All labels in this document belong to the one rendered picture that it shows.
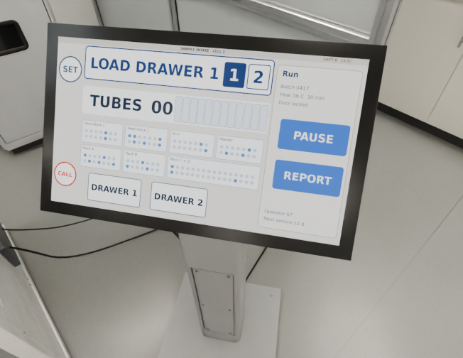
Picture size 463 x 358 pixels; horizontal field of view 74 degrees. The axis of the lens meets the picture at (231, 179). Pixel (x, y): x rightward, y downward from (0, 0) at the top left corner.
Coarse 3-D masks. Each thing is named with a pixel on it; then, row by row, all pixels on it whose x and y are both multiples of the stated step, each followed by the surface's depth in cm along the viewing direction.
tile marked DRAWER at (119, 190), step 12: (96, 180) 50; (108, 180) 50; (120, 180) 50; (132, 180) 49; (96, 192) 51; (108, 192) 50; (120, 192) 50; (132, 192) 50; (120, 204) 50; (132, 204) 50
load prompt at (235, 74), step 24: (96, 48) 48; (120, 48) 48; (96, 72) 48; (120, 72) 48; (144, 72) 47; (168, 72) 47; (192, 72) 46; (216, 72) 46; (240, 72) 45; (264, 72) 45
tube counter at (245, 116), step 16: (160, 96) 47; (176, 96) 47; (192, 96) 47; (160, 112) 48; (176, 112) 47; (192, 112) 47; (208, 112) 46; (224, 112) 46; (240, 112) 46; (256, 112) 45; (224, 128) 46; (240, 128) 46; (256, 128) 46
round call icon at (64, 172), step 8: (56, 160) 51; (56, 168) 51; (64, 168) 51; (72, 168) 51; (56, 176) 51; (64, 176) 51; (72, 176) 51; (56, 184) 52; (64, 184) 51; (72, 184) 51
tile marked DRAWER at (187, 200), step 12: (156, 192) 49; (168, 192) 49; (180, 192) 48; (192, 192) 48; (204, 192) 48; (156, 204) 49; (168, 204) 49; (180, 204) 49; (192, 204) 48; (204, 204) 48; (192, 216) 49; (204, 216) 48
